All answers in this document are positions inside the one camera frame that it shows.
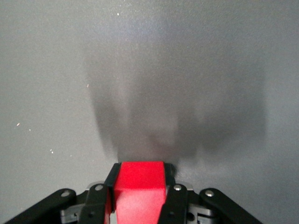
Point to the small red cube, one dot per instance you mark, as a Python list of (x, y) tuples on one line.
[(140, 182)]

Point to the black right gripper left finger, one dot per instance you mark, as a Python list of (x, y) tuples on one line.
[(93, 205)]

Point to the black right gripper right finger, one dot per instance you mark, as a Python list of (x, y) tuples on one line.
[(175, 205)]

